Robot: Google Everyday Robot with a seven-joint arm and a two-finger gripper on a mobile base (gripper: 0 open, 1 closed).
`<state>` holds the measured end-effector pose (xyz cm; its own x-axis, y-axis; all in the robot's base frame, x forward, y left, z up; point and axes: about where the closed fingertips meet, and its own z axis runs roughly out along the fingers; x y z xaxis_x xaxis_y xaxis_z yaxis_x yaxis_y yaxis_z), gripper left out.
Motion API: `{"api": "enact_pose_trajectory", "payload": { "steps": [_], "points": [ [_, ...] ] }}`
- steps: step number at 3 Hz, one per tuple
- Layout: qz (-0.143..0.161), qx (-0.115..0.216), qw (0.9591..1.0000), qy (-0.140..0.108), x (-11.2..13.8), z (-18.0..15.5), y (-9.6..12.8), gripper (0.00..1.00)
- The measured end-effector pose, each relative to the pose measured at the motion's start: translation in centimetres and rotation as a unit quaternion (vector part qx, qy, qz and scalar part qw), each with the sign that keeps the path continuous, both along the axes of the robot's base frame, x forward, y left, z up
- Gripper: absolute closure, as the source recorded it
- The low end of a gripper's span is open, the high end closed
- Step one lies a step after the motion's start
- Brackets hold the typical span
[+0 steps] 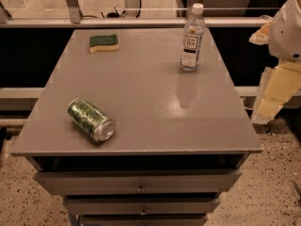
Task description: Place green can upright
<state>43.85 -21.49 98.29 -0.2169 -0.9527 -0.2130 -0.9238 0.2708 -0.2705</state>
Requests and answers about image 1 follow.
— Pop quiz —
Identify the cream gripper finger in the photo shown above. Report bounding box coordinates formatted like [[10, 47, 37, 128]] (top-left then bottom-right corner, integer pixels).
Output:
[[251, 61, 301, 124], [249, 23, 271, 45]]

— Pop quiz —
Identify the green soda can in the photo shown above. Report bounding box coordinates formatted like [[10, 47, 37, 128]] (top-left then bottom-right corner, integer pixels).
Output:
[[68, 98, 115, 142]]

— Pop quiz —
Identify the grey drawer cabinet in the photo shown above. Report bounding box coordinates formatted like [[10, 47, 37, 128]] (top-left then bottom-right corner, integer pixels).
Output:
[[11, 29, 261, 226]]

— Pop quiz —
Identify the grey metal railing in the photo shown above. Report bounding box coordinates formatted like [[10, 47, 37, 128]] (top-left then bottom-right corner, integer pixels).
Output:
[[0, 17, 269, 29]]

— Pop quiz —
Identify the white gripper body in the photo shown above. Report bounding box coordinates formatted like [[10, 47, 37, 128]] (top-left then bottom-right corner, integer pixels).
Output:
[[269, 0, 301, 61]]

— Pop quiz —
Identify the green and yellow sponge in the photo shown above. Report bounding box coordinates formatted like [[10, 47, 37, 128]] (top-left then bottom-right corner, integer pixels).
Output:
[[89, 34, 119, 53]]

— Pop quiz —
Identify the clear plastic tea bottle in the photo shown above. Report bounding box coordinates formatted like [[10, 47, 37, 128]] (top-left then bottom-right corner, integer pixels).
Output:
[[180, 3, 206, 72]]

